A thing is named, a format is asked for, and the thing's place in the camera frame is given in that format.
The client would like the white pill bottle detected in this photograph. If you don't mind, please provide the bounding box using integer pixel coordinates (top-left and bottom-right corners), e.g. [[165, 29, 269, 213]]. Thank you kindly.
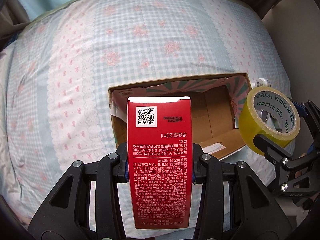
[[255, 77, 271, 87]]

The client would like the yellow tape roll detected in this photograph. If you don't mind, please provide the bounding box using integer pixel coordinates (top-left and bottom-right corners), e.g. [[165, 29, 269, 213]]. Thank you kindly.
[[238, 87, 300, 155]]

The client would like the red carton box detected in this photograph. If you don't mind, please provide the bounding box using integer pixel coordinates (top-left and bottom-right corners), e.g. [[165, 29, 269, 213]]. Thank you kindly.
[[127, 96, 193, 230]]

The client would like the open cardboard box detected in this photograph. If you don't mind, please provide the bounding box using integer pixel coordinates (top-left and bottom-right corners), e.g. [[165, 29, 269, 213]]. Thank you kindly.
[[108, 73, 251, 159]]

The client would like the patterned bed sheet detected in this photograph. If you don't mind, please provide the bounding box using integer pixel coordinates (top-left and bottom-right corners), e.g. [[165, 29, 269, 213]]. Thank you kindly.
[[1, 0, 290, 232]]

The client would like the left brown curtain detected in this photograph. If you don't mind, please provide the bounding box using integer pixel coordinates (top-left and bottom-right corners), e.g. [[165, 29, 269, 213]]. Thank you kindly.
[[1, 0, 30, 51]]

